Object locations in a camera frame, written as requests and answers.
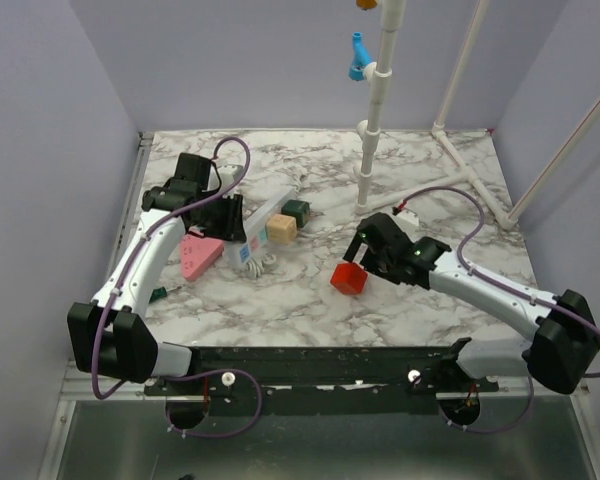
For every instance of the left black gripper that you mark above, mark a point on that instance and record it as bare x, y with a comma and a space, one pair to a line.
232, 229

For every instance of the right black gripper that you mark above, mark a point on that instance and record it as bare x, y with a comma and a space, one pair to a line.
370, 266

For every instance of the red cube plug adapter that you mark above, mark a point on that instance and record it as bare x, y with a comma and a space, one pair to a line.
349, 278

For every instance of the white power strip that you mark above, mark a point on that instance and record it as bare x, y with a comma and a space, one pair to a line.
238, 254

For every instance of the pink triangular socket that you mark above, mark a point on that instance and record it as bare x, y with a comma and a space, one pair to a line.
197, 255

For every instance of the beige cube plug adapter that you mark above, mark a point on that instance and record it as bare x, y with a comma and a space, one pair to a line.
281, 229

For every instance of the dark green cube adapter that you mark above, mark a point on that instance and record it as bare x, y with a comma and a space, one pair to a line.
297, 209

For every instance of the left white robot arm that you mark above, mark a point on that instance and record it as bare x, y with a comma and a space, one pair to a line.
108, 334

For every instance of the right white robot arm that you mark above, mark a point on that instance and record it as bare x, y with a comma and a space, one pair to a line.
558, 338

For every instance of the blue pipe fitting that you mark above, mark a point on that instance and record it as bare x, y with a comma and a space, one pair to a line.
361, 58

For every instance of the white pvc pipe stand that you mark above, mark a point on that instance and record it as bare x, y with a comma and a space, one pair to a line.
378, 75

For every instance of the orange pipe fitting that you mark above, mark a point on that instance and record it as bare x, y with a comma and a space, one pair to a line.
366, 4

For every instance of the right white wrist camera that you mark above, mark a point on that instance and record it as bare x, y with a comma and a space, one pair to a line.
404, 217

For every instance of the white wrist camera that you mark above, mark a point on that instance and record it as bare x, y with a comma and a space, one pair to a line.
223, 176
404, 217

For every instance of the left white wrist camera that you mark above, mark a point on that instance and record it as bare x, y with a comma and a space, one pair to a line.
223, 176

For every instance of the green handled screwdriver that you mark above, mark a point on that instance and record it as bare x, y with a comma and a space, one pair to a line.
158, 294

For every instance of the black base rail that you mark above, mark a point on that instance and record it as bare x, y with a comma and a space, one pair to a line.
294, 381

